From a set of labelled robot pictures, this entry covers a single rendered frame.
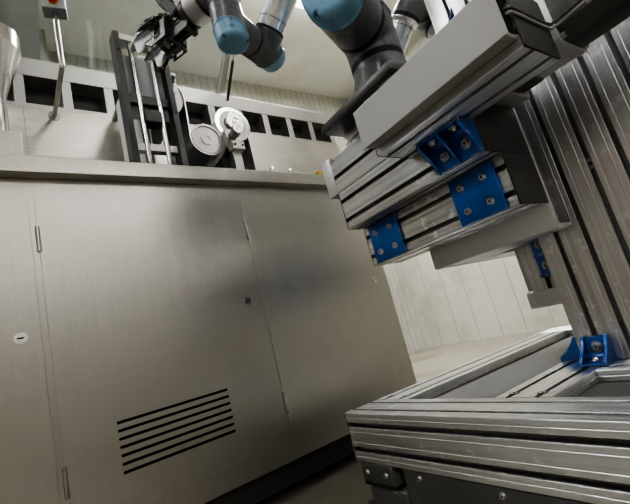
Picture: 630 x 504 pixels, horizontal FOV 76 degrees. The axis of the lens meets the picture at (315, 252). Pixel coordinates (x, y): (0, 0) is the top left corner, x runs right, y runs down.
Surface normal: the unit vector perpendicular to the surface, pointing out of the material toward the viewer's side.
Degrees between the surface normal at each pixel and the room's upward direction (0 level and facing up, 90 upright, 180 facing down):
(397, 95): 90
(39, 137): 90
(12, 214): 90
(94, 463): 90
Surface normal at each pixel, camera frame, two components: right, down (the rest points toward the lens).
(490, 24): -0.82, 0.09
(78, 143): 0.58, -0.30
